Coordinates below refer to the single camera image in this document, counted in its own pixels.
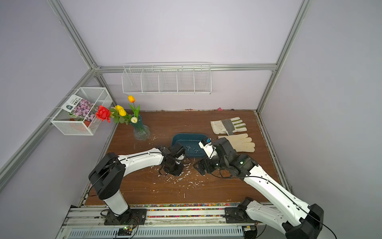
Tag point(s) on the teal plastic storage box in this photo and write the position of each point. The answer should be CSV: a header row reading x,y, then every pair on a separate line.
x,y
191,139

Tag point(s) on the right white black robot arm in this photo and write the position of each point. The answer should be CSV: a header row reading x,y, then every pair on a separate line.
x,y
291,216

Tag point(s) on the white wire side basket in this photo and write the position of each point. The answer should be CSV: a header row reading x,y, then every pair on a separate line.
x,y
69,126

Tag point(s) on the white grey work glove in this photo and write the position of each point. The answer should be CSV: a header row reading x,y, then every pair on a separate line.
x,y
228,126

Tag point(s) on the red artificial rose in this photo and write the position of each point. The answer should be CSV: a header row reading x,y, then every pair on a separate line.
x,y
103,114

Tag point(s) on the white wire wall shelf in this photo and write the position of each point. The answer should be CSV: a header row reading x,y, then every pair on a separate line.
x,y
173,78

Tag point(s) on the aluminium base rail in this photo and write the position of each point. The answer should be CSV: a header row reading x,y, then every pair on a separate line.
x,y
165,221

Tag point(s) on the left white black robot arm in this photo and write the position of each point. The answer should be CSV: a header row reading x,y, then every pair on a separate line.
x,y
107,176

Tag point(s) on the silver screw cluster in box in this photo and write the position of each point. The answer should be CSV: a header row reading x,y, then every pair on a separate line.
x,y
192,149

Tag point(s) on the glass flower vase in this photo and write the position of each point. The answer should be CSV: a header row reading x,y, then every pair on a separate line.
x,y
140,130

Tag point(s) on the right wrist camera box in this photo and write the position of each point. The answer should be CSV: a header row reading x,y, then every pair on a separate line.
x,y
208,147

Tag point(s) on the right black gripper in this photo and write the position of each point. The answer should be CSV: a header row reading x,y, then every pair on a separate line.
x,y
201,167

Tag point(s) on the yellow artificial tulips bunch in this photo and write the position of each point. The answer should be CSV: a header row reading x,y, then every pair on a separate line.
x,y
120,115

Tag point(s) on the purple flower packet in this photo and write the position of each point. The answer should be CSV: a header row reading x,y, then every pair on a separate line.
x,y
79,108

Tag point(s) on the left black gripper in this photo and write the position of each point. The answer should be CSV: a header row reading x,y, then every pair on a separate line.
x,y
176,173

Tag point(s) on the cream canvas work glove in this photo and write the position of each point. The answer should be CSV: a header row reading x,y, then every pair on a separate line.
x,y
241,142

